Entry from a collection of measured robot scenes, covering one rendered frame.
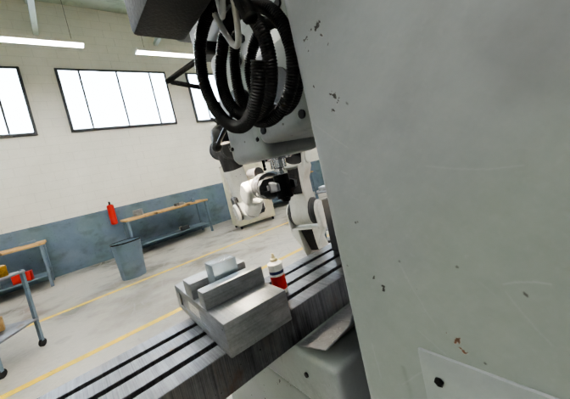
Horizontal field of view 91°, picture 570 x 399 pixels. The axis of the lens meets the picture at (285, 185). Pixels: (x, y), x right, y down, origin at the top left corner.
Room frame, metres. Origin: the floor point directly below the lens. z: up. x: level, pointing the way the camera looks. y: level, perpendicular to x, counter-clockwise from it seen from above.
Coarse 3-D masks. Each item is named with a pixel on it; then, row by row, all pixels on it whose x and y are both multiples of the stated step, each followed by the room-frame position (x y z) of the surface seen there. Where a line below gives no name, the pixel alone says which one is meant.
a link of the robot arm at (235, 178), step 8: (240, 168) 1.21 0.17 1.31; (232, 176) 1.20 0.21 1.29; (240, 176) 1.21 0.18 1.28; (232, 184) 1.21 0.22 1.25; (240, 184) 1.21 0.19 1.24; (232, 192) 1.23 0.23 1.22; (232, 200) 1.23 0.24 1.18; (240, 200) 1.22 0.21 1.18; (232, 208) 1.24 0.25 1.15; (240, 208) 1.20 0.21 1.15; (240, 216) 1.19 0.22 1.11
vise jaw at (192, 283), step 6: (240, 264) 0.72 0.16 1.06; (204, 270) 0.72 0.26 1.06; (192, 276) 0.70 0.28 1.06; (198, 276) 0.68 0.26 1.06; (204, 276) 0.67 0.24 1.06; (186, 282) 0.66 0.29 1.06; (192, 282) 0.65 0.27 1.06; (198, 282) 0.65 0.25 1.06; (204, 282) 0.66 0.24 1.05; (186, 288) 0.67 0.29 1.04; (192, 288) 0.64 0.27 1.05; (198, 288) 0.65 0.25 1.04; (192, 294) 0.64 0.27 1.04
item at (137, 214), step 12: (312, 180) 10.02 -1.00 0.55; (180, 204) 7.23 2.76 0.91; (192, 204) 7.20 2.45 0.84; (204, 204) 7.47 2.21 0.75; (132, 216) 6.93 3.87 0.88; (144, 216) 6.49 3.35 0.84; (180, 228) 7.41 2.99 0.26; (192, 228) 7.16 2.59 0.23; (144, 240) 6.95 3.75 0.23; (156, 240) 6.60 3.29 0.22; (0, 252) 5.19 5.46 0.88; (12, 252) 5.08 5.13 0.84; (48, 264) 5.85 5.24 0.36; (36, 276) 5.51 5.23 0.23; (48, 276) 5.33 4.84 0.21; (0, 288) 5.16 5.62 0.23
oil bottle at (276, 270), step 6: (276, 258) 0.73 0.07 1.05; (270, 264) 0.73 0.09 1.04; (276, 264) 0.72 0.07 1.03; (270, 270) 0.72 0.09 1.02; (276, 270) 0.72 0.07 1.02; (282, 270) 0.73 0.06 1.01; (270, 276) 0.73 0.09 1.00; (276, 276) 0.72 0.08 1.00; (282, 276) 0.73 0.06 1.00; (276, 282) 0.72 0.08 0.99; (282, 282) 0.72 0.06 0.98; (282, 288) 0.72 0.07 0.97
